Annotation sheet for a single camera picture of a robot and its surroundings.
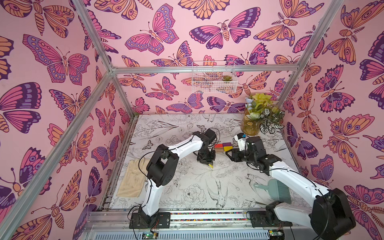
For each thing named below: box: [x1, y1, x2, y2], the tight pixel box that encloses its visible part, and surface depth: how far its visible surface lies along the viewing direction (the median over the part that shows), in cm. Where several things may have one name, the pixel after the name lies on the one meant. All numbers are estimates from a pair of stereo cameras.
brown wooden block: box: [215, 147, 224, 152], surface depth 102 cm
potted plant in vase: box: [240, 93, 286, 136], surface depth 97 cm
